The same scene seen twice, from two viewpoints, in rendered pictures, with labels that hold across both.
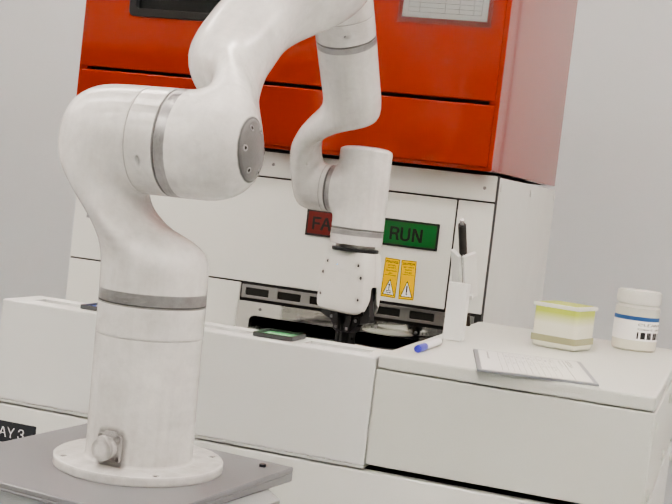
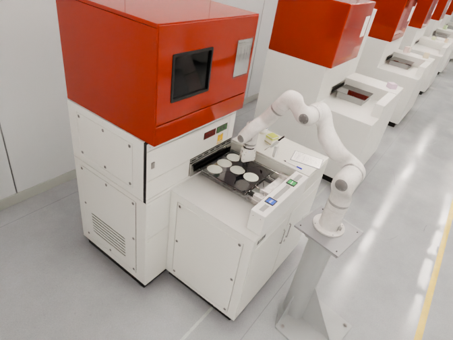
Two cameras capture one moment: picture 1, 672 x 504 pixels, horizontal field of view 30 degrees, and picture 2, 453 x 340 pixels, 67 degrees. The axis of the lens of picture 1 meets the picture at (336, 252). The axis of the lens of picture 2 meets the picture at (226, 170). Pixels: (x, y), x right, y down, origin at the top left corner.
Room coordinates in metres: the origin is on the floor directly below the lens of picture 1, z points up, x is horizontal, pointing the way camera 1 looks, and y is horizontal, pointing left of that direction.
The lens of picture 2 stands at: (1.67, 1.88, 2.14)
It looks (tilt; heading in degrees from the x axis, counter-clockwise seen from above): 33 degrees down; 283
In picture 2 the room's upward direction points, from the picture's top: 10 degrees clockwise
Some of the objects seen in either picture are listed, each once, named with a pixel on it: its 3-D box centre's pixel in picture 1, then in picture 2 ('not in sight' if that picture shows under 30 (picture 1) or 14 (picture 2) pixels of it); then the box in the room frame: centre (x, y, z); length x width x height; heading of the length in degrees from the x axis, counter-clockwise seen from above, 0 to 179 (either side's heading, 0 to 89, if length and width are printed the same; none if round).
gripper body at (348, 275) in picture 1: (352, 277); (247, 152); (2.00, -0.03, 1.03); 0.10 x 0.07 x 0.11; 46
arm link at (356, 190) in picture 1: (359, 187); (251, 133); (2.00, -0.03, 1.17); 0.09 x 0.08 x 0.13; 68
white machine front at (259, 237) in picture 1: (268, 260); (194, 150); (2.31, 0.12, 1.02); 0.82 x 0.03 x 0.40; 72
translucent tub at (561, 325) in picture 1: (563, 325); (272, 139); (1.90, -0.36, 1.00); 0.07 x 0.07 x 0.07; 57
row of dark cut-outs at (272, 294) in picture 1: (354, 306); (212, 150); (2.25, -0.04, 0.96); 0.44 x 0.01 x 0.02; 72
